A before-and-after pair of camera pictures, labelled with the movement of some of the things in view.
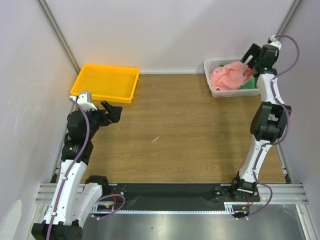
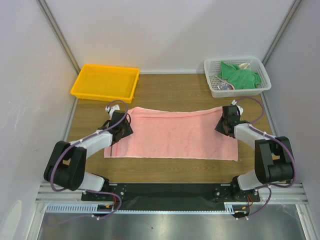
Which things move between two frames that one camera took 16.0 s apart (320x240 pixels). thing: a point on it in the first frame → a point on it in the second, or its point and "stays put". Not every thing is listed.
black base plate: (174, 196) stays put
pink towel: (231, 76) → (183, 134)
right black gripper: (253, 53) → (222, 126)
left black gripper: (112, 116) → (128, 131)
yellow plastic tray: (107, 82) stays put
